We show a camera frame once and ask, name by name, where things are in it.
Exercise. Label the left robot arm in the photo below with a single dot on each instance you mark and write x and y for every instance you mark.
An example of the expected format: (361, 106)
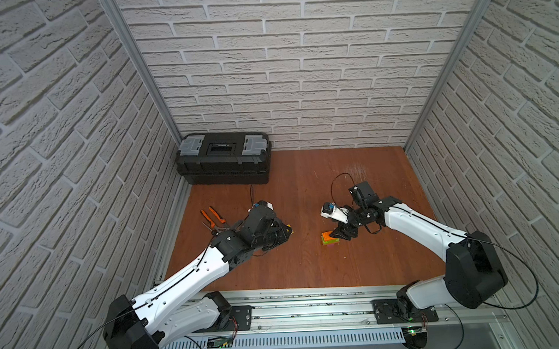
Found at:
(161, 315)

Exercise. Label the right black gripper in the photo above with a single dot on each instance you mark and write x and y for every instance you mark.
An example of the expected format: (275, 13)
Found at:
(343, 231)

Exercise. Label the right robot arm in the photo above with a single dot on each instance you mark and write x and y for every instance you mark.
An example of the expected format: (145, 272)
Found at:
(473, 270)

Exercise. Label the black plastic toolbox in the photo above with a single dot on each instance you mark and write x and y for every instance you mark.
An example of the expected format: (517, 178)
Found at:
(225, 158)

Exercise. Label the orange lego brick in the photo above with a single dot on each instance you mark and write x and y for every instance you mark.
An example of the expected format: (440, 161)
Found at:
(326, 236)

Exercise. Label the orange handled pliers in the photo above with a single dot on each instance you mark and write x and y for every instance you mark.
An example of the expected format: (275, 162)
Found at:
(212, 220)

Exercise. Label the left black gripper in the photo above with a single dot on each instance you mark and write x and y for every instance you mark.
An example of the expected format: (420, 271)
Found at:
(277, 230)

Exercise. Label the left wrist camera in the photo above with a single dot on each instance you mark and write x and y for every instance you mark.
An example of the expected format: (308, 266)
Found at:
(263, 204)

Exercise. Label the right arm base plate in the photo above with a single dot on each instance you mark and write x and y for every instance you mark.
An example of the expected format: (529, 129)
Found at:
(394, 310)

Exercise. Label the long green lego brick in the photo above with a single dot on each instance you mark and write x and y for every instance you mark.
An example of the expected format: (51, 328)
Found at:
(335, 241)

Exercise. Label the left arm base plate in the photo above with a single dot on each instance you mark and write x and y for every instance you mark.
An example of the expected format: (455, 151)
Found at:
(239, 319)

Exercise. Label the aluminium rail frame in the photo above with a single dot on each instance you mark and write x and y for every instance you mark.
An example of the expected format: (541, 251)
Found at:
(336, 317)

